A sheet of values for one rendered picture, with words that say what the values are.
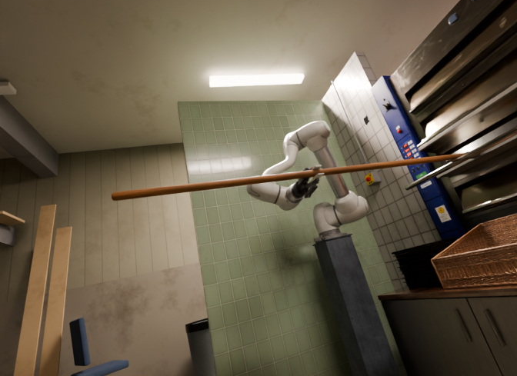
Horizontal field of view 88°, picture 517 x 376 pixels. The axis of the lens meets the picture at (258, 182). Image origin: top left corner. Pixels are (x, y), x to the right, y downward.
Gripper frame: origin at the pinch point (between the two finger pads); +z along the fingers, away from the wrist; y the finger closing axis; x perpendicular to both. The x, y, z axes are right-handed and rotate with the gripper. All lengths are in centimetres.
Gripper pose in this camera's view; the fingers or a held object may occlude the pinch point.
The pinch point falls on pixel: (315, 173)
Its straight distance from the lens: 118.6
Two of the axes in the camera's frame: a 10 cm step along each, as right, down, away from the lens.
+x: -9.4, 1.1, -3.1
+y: 2.2, 9.1, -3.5
